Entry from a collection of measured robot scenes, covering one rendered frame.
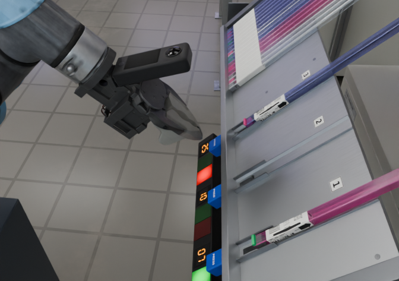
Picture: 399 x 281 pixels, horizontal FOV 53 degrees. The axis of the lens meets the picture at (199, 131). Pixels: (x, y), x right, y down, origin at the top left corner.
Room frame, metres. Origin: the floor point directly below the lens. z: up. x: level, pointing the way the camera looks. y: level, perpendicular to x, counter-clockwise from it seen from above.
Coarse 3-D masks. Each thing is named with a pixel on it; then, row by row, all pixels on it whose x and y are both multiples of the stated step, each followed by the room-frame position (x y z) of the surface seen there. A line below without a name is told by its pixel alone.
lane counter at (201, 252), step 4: (208, 244) 0.31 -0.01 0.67; (200, 248) 0.31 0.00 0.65; (204, 248) 0.31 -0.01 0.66; (208, 248) 0.31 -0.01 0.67; (196, 252) 0.31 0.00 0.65; (200, 252) 0.31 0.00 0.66; (204, 252) 0.30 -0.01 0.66; (208, 252) 0.30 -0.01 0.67; (196, 256) 0.31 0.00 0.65; (200, 256) 0.30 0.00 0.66; (204, 256) 0.30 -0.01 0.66; (196, 260) 0.30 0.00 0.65; (200, 260) 0.30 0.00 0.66; (204, 260) 0.29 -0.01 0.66; (196, 264) 0.29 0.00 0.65; (200, 264) 0.29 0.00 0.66
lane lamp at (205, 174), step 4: (204, 168) 0.47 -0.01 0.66; (208, 168) 0.46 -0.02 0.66; (200, 172) 0.47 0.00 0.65; (204, 172) 0.46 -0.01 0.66; (208, 172) 0.46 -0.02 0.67; (200, 176) 0.46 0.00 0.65; (204, 176) 0.45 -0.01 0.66; (208, 176) 0.45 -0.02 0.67; (200, 180) 0.45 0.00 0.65; (204, 180) 0.44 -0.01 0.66
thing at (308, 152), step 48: (240, 96) 0.58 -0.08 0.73; (336, 96) 0.43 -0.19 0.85; (240, 144) 0.46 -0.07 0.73; (288, 144) 0.40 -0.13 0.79; (336, 144) 0.35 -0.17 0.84; (240, 192) 0.36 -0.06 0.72; (288, 192) 0.32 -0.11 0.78; (336, 192) 0.29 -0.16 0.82; (240, 240) 0.28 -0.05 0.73; (288, 240) 0.26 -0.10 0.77; (336, 240) 0.23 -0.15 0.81; (384, 240) 0.21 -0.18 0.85
